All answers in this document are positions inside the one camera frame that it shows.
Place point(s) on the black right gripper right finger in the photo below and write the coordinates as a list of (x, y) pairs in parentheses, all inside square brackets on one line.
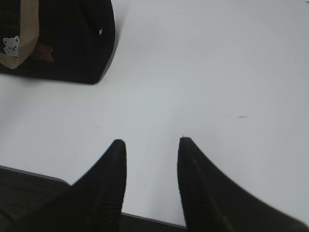
[(212, 202)]

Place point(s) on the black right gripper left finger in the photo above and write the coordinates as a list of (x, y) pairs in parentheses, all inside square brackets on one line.
[(93, 204)]

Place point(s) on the black canvas tote bag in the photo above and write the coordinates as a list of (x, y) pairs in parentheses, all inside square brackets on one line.
[(65, 40)]

